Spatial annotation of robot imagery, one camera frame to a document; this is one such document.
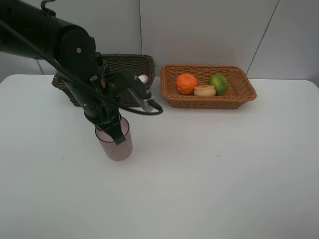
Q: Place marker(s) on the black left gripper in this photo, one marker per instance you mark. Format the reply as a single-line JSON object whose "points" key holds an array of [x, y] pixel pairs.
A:
{"points": [[103, 115]]}

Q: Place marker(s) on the translucent purple plastic cup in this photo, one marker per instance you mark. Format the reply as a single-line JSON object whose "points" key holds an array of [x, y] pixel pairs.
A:
{"points": [[116, 152]]}

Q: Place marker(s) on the pink bottle white cap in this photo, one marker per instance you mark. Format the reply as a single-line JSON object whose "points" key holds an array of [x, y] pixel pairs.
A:
{"points": [[143, 78]]}

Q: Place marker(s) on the orange tangerine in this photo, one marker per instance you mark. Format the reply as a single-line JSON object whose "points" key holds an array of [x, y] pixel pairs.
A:
{"points": [[186, 83]]}

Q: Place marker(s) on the red yellow peach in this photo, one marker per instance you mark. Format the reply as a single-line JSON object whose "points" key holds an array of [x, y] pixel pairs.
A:
{"points": [[205, 91]]}

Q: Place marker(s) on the green lime fruit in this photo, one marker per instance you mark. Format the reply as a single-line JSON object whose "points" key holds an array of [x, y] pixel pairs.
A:
{"points": [[220, 83]]}

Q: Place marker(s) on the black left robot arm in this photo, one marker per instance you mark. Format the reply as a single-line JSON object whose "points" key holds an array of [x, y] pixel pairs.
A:
{"points": [[37, 33]]}

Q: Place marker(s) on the dark brown wicker basket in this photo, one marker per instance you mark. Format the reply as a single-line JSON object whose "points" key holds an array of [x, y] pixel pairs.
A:
{"points": [[138, 64]]}

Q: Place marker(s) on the light brown wicker basket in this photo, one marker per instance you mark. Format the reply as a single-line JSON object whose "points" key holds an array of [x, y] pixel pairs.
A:
{"points": [[239, 91]]}

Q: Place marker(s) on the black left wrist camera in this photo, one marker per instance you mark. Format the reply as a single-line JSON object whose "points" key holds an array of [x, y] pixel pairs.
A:
{"points": [[117, 82]]}

